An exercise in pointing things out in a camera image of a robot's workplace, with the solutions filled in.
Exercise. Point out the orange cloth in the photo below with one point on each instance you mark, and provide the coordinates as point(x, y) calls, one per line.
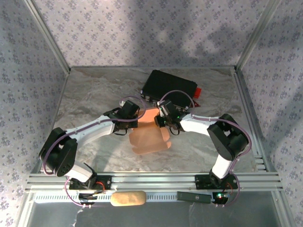
point(146, 142)

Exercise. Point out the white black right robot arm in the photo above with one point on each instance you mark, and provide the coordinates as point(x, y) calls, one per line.
point(196, 125)

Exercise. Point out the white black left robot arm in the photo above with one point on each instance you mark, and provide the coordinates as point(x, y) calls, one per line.
point(94, 130)

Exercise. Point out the red triangular piece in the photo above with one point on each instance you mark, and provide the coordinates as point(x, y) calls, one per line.
point(196, 104)

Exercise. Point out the black carrying case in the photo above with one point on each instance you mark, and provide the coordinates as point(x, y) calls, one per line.
point(170, 85)

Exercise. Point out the red plastic block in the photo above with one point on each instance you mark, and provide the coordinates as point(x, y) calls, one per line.
point(198, 92)

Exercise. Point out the tan foam pad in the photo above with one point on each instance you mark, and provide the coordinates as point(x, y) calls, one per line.
point(129, 198)

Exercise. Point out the dark green flat device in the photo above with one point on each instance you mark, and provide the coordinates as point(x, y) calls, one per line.
point(194, 197)

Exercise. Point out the black controller board with lights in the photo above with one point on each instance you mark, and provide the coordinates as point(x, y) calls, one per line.
point(221, 197)

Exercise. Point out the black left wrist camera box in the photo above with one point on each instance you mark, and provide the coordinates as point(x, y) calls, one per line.
point(130, 108)

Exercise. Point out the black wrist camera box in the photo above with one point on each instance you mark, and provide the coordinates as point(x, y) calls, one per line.
point(130, 108)
point(166, 107)

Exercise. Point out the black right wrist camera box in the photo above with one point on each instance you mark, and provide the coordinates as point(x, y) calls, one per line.
point(166, 107)

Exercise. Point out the aluminium rear floor rail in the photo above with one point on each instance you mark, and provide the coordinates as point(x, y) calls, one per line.
point(118, 67)

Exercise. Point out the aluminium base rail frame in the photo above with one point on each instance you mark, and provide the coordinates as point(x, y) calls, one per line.
point(154, 180)

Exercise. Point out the aluminium side floor rail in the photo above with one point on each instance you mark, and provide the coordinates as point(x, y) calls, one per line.
point(52, 118)
point(248, 106)

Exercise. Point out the aluminium frame post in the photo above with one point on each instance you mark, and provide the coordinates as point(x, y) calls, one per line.
point(257, 35)
point(49, 37)

